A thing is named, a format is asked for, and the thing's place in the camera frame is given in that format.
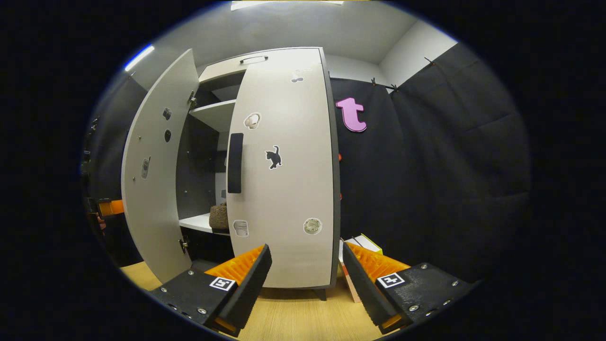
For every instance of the yellow book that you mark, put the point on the yellow book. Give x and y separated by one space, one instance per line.
371 244

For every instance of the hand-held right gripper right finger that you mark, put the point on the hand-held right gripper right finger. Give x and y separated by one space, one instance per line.
364 289

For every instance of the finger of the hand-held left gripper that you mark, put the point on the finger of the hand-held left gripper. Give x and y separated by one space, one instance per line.
111 208

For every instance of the black backdrop cloth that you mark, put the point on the black backdrop cloth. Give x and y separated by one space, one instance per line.
435 166

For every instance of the white shoe cabinet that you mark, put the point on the white shoe cabinet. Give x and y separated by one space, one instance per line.
203 156

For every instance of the brown fluffy shoe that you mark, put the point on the brown fluffy shoe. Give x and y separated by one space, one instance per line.
218 218

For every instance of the white shoe cabinet door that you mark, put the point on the white shoe cabinet door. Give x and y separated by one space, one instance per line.
289 199
156 142

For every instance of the white cabinet drawer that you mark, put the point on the white cabinet drawer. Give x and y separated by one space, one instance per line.
218 71

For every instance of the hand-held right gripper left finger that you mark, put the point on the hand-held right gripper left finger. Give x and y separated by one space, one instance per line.
246 289

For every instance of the small ceiling light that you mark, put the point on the small ceiling light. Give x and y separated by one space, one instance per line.
139 58

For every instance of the large ceiling light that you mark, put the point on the large ceiling light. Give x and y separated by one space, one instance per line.
284 4

